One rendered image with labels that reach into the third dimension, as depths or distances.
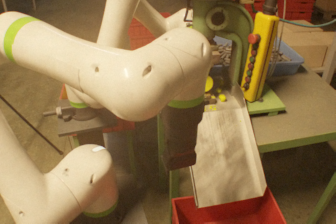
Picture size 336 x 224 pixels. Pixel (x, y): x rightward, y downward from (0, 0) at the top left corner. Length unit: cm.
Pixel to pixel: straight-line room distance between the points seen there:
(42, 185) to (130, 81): 38
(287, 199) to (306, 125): 104
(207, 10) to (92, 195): 71
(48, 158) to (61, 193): 183
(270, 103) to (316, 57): 151
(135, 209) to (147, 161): 141
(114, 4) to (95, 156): 51
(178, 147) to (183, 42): 24
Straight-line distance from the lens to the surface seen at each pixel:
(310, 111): 137
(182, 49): 47
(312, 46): 263
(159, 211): 201
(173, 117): 56
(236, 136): 113
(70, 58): 50
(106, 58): 44
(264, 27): 111
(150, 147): 242
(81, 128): 123
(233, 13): 111
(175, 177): 134
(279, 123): 123
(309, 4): 506
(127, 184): 98
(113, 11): 99
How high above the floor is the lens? 168
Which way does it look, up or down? 34 degrees down
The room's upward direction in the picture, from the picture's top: straight up
